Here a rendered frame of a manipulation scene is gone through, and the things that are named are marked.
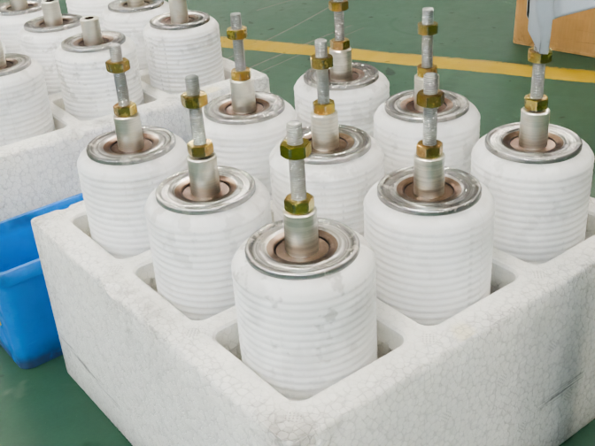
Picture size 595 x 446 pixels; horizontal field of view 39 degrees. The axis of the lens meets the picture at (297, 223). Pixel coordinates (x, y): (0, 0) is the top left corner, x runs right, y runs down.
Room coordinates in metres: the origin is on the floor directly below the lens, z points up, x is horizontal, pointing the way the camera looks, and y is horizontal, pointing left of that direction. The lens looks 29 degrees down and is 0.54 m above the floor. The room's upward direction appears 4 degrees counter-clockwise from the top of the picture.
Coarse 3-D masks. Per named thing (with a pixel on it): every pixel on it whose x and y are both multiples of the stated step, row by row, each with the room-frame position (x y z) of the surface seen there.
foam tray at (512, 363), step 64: (64, 256) 0.63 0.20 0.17; (512, 256) 0.57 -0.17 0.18; (576, 256) 0.56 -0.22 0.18; (64, 320) 0.66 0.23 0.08; (128, 320) 0.54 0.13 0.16; (192, 320) 0.51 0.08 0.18; (384, 320) 0.49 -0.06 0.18; (448, 320) 0.49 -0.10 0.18; (512, 320) 0.49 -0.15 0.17; (576, 320) 0.54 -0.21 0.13; (128, 384) 0.56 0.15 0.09; (192, 384) 0.46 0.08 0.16; (256, 384) 0.43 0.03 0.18; (384, 384) 0.42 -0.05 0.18; (448, 384) 0.45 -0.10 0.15; (512, 384) 0.50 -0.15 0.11; (576, 384) 0.55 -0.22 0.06
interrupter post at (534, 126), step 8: (528, 112) 0.61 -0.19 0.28; (536, 112) 0.61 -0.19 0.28; (544, 112) 0.61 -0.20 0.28; (528, 120) 0.61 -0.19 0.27; (536, 120) 0.61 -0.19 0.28; (544, 120) 0.61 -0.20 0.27; (520, 128) 0.62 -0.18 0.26; (528, 128) 0.61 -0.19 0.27; (536, 128) 0.61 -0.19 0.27; (544, 128) 0.61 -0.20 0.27; (520, 136) 0.62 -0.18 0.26; (528, 136) 0.61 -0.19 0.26; (536, 136) 0.61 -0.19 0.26; (544, 136) 0.61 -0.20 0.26; (520, 144) 0.62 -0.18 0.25; (528, 144) 0.61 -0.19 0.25; (536, 144) 0.61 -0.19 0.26; (544, 144) 0.61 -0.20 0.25
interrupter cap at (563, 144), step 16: (496, 128) 0.65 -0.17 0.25; (512, 128) 0.65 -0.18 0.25; (560, 128) 0.64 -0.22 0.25; (496, 144) 0.62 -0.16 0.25; (512, 144) 0.62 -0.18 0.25; (560, 144) 0.61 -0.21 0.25; (576, 144) 0.61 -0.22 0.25; (512, 160) 0.59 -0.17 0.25; (528, 160) 0.58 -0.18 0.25; (544, 160) 0.58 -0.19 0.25; (560, 160) 0.58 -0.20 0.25
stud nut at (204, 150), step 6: (192, 144) 0.57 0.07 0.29; (204, 144) 0.57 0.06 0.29; (210, 144) 0.57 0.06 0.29; (192, 150) 0.57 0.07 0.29; (198, 150) 0.57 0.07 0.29; (204, 150) 0.57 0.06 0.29; (210, 150) 0.57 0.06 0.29; (192, 156) 0.57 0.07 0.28; (198, 156) 0.57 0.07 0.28; (204, 156) 0.57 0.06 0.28
